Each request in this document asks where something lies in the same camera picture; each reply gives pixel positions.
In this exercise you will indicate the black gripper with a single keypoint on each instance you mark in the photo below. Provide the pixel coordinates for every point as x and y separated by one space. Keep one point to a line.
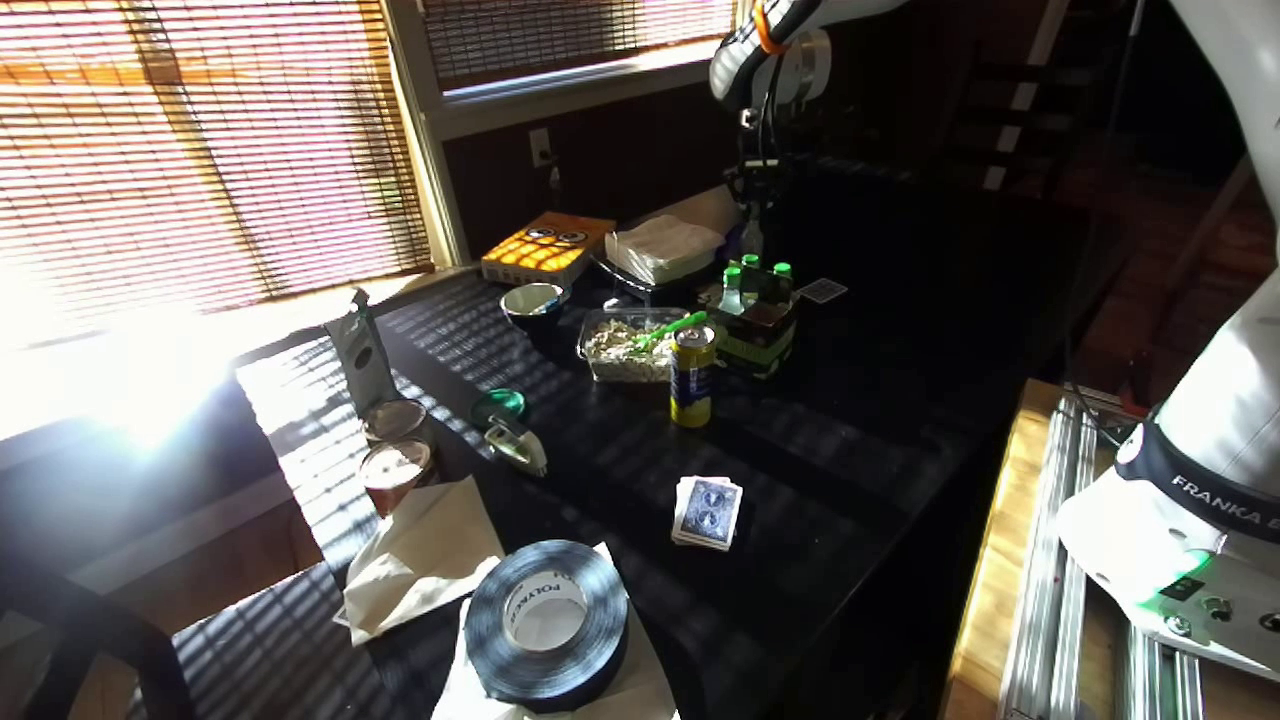
762 159

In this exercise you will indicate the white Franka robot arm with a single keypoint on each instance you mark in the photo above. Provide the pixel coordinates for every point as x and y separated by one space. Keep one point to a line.
1224 403

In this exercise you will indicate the small bottle with green cap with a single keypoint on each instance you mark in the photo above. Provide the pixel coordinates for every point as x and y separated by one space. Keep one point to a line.
728 291
750 275
780 282

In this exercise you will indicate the black bottle case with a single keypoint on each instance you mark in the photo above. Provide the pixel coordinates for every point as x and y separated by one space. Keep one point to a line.
752 341

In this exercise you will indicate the white folded towel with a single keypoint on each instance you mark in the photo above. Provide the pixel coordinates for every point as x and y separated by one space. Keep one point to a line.
667 247

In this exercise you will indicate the yellow and blue can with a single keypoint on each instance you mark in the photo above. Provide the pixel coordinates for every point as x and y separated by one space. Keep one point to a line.
690 386

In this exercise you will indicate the clear plastic food container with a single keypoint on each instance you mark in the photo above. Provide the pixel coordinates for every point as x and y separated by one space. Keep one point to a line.
621 345

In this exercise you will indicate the black bowl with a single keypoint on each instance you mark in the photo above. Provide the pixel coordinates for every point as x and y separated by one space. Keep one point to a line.
529 300

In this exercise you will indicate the narrow slatted window blind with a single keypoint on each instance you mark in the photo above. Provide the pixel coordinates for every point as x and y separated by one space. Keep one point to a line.
572 34

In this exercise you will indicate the small blue white card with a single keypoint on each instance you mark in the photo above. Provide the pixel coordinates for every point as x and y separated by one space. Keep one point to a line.
705 511

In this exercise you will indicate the green round lid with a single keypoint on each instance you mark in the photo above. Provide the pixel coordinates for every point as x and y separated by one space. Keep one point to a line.
506 403

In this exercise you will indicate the small round cup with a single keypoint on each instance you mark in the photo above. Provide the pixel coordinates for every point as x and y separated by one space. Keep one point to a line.
396 420
394 473

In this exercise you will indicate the white folded napkin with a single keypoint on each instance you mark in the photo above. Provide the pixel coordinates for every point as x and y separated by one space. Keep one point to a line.
421 553

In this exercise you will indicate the blue-grey tape roll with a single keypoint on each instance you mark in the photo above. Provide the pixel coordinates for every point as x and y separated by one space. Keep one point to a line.
512 652

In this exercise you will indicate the black chair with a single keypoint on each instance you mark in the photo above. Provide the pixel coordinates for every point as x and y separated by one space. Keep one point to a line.
82 626

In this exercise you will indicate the white wall outlet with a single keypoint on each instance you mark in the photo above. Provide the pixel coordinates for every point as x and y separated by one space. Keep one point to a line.
541 146

